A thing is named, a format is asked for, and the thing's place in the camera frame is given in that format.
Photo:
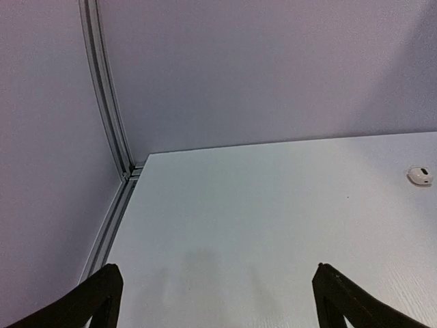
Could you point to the left aluminium frame post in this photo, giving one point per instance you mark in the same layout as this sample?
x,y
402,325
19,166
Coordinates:
x,y
104,88

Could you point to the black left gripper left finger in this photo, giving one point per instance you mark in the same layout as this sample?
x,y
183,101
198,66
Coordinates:
x,y
94,302

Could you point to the left table edge rail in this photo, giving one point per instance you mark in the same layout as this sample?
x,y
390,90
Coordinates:
x,y
102,245

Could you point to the white earbud charging case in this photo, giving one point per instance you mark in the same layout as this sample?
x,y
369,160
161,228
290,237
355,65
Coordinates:
x,y
420,176

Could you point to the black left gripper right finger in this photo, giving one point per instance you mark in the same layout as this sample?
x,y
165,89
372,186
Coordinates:
x,y
340,301

